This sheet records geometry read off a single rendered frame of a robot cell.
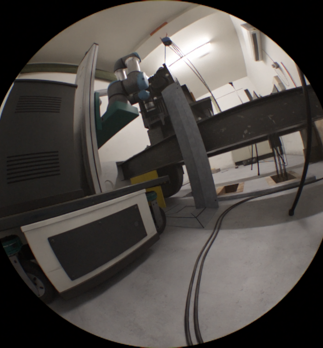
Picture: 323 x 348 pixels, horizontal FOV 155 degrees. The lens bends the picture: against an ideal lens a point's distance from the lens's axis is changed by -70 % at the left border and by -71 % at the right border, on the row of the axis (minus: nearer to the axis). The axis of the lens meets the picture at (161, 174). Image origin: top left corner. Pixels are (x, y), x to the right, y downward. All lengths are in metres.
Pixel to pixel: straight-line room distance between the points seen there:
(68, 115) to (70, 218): 0.38
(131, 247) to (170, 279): 0.18
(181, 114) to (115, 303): 1.08
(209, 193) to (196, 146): 0.35
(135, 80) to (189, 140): 0.54
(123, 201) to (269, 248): 0.53
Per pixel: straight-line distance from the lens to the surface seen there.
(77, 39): 2.74
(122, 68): 1.12
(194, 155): 0.86
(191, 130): 0.89
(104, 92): 1.22
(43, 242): 0.36
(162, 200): 1.25
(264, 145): 4.05
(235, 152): 4.01
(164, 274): 0.45
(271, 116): 1.01
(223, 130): 0.98
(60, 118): 0.52
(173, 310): 0.36
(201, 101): 1.16
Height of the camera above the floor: 0.32
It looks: 1 degrees up
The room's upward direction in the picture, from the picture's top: 15 degrees counter-clockwise
